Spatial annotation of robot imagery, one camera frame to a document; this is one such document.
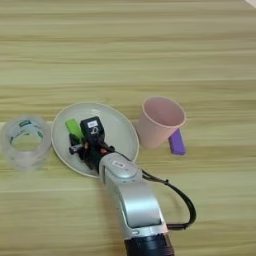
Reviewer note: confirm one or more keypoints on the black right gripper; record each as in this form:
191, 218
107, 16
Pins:
93, 155

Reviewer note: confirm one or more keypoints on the small green block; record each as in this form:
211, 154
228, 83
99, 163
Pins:
74, 127

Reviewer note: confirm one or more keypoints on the round white plate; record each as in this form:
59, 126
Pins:
120, 133

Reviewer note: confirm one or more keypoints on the clear tape roll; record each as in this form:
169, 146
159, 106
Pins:
13, 156

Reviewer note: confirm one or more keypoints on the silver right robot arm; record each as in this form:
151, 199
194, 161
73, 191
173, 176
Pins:
136, 200

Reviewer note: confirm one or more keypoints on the small black white-label box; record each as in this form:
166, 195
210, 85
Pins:
92, 128

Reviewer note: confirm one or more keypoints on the pink cup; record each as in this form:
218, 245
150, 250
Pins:
160, 123

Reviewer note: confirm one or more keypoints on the small purple block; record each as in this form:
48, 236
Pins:
176, 143

